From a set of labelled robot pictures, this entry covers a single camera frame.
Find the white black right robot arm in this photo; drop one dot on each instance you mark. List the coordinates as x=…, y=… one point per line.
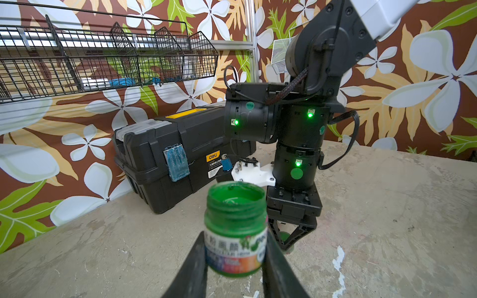
x=294, y=116

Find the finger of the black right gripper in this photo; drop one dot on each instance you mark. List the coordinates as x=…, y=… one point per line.
x=300, y=232
x=279, y=236

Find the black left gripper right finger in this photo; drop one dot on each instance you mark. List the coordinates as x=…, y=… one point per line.
x=279, y=281

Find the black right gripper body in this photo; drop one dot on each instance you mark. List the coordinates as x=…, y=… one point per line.
x=294, y=207

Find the black deli toolbox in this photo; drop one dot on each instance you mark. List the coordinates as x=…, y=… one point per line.
x=166, y=159

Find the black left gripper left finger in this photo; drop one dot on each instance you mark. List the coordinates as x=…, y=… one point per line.
x=191, y=280

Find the green paint jar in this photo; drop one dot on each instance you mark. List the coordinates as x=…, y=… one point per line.
x=236, y=231

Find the black wire wall basket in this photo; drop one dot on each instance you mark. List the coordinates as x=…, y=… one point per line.
x=53, y=49

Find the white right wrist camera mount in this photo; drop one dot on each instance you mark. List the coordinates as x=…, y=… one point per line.
x=254, y=173

